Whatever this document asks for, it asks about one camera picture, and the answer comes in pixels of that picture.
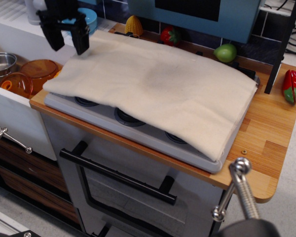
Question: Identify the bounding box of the cream cloth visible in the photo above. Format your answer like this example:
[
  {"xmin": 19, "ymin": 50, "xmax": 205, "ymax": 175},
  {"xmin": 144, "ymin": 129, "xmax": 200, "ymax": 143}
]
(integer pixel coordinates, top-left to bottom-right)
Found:
[{"xmin": 43, "ymin": 30, "xmax": 257, "ymax": 161}]

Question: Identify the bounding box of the red toy pepper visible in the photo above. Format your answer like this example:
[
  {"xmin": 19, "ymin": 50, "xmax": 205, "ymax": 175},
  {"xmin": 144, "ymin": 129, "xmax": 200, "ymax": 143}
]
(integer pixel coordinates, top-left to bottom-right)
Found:
[{"xmin": 282, "ymin": 70, "xmax": 296, "ymax": 104}]

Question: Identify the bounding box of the black oven door handle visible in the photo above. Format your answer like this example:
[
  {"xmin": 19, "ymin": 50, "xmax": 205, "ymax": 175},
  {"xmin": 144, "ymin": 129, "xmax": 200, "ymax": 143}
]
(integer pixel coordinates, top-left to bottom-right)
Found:
[{"xmin": 59, "ymin": 141, "xmax": 177, "ymax": 205}]

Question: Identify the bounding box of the black stove knob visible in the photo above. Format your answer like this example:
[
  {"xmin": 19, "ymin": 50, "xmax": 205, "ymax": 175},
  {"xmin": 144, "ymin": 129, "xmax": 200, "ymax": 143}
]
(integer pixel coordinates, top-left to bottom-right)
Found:
[
  {"xmin": 114, "ymin": 108, "xmax": 145, "ymax": 127},
  {"xmin": 74, "ymin": 97, "xmax": 98, "ymax": 107}
]

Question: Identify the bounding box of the grey toy stove top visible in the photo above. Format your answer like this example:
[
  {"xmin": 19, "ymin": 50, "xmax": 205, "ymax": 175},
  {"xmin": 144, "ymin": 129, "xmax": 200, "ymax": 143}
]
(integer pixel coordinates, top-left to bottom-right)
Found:
[{"xmin": 44, "ymin": 91, "xmax": 249, "ymax": 173}]

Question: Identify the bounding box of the orange plastic pot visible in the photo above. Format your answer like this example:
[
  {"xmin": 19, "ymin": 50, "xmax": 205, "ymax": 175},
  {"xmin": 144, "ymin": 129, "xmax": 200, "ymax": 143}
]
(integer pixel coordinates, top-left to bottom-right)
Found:
[{"xmin": 20, "ymin": 59, "xmax": 59, "ymax": 95}]

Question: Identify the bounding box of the black middle stove knob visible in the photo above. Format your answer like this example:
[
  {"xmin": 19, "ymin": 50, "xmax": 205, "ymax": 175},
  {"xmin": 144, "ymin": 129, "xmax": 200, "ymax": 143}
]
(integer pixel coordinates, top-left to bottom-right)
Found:
[{"xmin": 114, "ymin": 108, "xmax": 145, "ymax": 127}]

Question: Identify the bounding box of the blue toy microwave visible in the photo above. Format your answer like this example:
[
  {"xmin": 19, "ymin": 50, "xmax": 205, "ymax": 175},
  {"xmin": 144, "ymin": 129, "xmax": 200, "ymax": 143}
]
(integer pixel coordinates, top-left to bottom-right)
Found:
[{"xmin": 128, "ymin": 0, "xmax": 265, "ymax": 43}]

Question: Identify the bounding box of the silver clamp screw right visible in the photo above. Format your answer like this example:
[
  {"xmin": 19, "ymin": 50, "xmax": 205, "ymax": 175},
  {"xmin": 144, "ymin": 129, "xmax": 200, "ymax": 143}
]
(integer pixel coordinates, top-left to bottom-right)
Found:
[{"xmin": 212, "ymin": 157, "xmax": 260, "ymax": 222}]

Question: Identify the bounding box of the grey toy oven door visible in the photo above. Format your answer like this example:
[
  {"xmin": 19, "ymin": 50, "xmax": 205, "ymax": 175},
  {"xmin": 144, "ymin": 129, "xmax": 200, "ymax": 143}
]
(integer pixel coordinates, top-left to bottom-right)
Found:
[{"xmin": 56, "ymin": 139, "xmax": 222, "ymax": 237}]

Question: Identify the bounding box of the light blue plastic bowl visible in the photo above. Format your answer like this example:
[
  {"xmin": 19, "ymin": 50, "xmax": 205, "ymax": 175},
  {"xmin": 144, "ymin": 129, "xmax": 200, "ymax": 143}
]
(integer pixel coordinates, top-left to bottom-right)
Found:
[{"xmin": 61, "ymin": 7, "xmax": 98, "ymax": 35}]

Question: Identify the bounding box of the red toy strawberry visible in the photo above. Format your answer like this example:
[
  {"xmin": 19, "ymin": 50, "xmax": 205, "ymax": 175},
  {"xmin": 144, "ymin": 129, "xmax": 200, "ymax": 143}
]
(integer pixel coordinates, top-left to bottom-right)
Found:
[{"xmin": 160, "ymin": 26, "xmax": 182, "ymax": 46}]

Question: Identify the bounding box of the silver clamp screw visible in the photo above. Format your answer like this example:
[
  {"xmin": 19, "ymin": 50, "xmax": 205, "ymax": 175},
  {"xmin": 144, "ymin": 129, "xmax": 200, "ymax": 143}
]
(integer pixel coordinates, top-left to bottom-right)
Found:
[
  {"xmin": 212, "ymin": 157, "xmax": 260, "ymax": 222},
  {"xmin": 0, "ymin": 127, "xmax": 33, "ymax": 154}
]

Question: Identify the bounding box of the silver clamp screw left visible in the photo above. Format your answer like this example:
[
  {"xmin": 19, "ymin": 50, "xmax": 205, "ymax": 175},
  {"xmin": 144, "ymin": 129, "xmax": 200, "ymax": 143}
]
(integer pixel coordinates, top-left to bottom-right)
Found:
[{"xmin": 0, "ymin": 127, "xmax": 33, "ymax": 154}]

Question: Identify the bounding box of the yellow toy corn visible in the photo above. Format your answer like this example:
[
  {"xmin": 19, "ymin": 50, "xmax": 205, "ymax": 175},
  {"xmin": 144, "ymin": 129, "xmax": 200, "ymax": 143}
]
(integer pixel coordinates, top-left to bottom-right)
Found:
[{"xmin": 124, "ymin": 15, "xmax": 144, "ymax": 36}]

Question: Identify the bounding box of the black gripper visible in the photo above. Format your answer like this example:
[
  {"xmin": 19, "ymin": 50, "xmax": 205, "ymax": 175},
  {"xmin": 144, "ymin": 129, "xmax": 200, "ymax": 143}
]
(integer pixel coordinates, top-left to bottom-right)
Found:
[{"xmin": 38, "ymin": 0, "xmax": 89, "ymax": 55}]

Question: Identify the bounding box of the black metal stand post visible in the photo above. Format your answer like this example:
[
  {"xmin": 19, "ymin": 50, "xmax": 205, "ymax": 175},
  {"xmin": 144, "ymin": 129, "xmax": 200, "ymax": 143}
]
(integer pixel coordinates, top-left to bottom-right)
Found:
[{"xmin": 264, "ymin": 1, "xmax": 296, "ymax": 94}]

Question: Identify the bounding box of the silver metal pot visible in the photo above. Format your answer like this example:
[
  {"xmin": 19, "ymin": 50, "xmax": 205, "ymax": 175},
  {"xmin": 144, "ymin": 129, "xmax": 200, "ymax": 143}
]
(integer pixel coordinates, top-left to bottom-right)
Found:
[{"xmin": 0, "ymin": 52, "xmax": 17, "ymax": 81}]

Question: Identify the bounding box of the black left stove knob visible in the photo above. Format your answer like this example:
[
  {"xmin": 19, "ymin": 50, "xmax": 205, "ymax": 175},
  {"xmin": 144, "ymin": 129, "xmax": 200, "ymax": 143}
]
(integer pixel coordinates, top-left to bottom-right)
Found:
[{"xmin": 74, "ymin": 97, "xmax": 98, "ymax": 107}]

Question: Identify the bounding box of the orange plastic lid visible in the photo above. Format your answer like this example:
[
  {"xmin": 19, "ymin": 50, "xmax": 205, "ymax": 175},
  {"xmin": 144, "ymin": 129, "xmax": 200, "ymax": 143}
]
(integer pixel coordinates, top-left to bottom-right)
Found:
[{"xmin": 0, "ymin": 72, "xmax": 33, "ymax": 99}]

